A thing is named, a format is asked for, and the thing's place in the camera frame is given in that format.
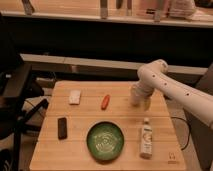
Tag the green round plate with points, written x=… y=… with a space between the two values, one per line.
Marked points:
x=105 y=141

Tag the white plastic bottle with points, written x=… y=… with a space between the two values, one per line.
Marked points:
x=146 y=139

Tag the white sponge block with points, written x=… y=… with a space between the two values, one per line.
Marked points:
x=74 y=97

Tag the orange carrot toy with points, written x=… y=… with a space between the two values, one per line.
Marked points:
x=105 y=102

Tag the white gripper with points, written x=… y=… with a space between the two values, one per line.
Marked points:
x=147 y=92

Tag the dark brown chocolate bar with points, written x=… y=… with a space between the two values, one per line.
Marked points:
x=62 y=128

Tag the black office chair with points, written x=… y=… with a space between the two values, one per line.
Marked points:
x=17 y=83

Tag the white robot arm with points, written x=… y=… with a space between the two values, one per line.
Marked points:
x=153 y=76

